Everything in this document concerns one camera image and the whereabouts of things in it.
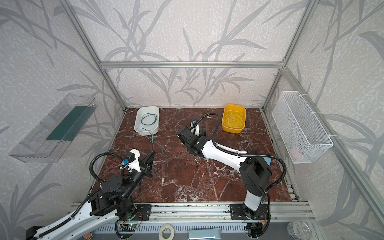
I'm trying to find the yellow cable coil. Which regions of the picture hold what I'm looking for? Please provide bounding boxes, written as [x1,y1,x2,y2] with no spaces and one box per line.
[224,110,245,130]

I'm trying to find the light blue box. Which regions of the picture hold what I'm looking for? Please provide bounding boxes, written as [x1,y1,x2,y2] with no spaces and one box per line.
[188,229,222,240]

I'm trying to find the white plastic bin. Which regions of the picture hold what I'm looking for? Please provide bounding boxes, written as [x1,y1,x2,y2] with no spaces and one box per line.
[134,106,160,136]

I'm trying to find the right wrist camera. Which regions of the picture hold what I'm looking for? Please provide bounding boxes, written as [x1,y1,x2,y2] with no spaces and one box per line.
[191,118,200,136]

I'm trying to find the white tape roll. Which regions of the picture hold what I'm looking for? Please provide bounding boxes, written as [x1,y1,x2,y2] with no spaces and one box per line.
[158,224,176,240]

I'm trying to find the white wire basket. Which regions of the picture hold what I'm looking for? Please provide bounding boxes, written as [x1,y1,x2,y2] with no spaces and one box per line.
[272,91,334,164]

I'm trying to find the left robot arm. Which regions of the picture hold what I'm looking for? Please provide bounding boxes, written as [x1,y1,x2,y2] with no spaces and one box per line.
[26,150,156,240]

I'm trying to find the light blue spatula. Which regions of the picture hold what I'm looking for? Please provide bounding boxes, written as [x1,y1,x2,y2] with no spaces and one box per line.
[264,157,272,166]

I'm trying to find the clear wall shelf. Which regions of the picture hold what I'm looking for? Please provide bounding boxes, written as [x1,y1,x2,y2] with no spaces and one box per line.
[9,94,98,163]

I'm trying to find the aluminium mounting rail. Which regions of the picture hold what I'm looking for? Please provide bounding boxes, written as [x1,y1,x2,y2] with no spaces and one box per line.
[134,202,316,223]

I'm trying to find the yellow plastic bin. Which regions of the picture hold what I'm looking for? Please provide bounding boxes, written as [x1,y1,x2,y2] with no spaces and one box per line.
[222,104,246,134]

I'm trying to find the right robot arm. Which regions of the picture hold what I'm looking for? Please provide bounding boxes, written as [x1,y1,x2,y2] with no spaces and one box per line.
[176,113,287,220]

